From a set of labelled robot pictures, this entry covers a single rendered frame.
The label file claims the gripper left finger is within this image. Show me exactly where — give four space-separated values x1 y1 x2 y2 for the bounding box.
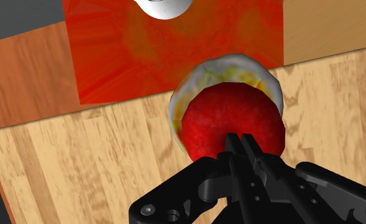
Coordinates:
128 132 265 224

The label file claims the red round fruit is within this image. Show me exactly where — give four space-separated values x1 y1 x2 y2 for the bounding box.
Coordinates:
181 81 286 163

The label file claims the red patterned robot stand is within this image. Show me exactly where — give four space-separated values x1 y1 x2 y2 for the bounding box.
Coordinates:
61 0 285 106

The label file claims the white bowl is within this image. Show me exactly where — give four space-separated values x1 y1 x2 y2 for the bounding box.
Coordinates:
169 53 285 150

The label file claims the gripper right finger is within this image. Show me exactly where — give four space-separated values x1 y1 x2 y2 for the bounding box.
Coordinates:
241 133 366 224

